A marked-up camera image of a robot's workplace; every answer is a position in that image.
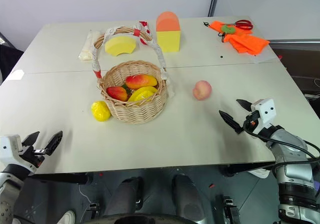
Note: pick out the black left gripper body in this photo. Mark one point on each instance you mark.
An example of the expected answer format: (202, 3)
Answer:
(32, 155)

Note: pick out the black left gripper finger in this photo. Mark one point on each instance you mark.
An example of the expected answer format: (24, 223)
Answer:
(54, 141)
(31, 140)

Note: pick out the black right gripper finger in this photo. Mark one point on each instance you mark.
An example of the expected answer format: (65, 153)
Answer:
(245, 105)
(231, 121)

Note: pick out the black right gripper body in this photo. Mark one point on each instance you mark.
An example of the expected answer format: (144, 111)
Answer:
(252, 122)

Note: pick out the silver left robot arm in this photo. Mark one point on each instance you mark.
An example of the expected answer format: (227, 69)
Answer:
(8, 184)

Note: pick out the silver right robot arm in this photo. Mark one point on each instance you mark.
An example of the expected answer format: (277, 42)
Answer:
(292, 164)

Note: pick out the yellow star fruit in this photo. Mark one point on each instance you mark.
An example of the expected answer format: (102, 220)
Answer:
(143, 95)

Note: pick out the black table crossbar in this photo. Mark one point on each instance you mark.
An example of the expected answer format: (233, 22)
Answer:
(65, 177)

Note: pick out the pink peach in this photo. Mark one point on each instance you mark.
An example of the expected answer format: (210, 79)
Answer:
(202, 90)

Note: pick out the yellow lemon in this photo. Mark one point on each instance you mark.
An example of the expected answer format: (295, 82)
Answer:
(100, 111)

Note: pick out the orange cloth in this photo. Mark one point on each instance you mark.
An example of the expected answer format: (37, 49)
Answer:
(243, 39)

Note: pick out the white shoe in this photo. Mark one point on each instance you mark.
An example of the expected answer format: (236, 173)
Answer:
(68, 217)

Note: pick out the small red yellow mango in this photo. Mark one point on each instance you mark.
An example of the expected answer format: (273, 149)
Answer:
(117, 93)

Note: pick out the dark rounded shape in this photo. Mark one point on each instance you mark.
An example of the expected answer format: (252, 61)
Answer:
(125, 196)

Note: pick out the large red yellow mango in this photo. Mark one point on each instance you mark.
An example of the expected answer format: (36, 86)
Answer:
(141, 81)

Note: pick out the yellow cube foam block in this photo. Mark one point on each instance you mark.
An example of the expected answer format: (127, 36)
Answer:
(168, 41)

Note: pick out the white plastic bag roll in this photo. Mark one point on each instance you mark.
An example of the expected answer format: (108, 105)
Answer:
(86, 46)

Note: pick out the orange half-round foam block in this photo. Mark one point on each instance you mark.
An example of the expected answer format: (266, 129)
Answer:
(168, 21)

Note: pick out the yellow arch foam block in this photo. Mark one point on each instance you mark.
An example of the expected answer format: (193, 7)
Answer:
(120, 46)

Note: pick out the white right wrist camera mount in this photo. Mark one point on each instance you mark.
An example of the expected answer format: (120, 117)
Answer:
(265, 111)

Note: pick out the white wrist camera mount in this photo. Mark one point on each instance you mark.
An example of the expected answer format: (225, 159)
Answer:
(265, 111)
(10, 148)

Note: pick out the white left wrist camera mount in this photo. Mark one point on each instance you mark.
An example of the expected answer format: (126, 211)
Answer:
(10, 148)

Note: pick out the black table caster bracket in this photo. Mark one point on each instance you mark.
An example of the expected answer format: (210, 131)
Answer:
(231, 209)
(92, 211)

